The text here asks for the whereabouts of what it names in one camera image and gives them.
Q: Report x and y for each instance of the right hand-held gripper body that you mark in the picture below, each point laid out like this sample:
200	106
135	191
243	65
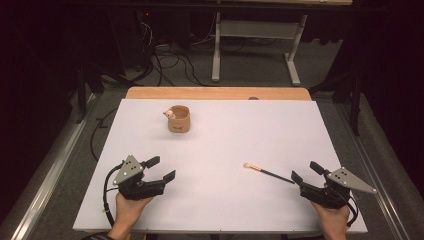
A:
343	180

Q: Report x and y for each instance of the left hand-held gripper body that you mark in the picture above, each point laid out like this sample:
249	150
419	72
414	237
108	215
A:
128	170

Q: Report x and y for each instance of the black pen with tan end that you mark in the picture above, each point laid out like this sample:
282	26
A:
266	172

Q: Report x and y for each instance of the person's right hand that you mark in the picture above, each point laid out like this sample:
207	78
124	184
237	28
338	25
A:
335	221

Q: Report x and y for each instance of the person's left hand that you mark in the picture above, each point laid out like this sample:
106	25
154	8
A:
126	213

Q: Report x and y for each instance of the white board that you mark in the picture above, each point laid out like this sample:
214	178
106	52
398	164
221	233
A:
226	146

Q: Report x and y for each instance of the black stand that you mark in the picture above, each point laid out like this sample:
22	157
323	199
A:
81	96
356	106

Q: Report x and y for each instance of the wooden table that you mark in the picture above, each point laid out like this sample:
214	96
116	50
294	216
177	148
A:
216	93

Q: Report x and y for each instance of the aluminium rail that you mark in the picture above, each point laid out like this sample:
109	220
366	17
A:
373	173
50	170

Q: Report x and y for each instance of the white metal desk frame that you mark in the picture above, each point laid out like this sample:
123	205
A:
216	56

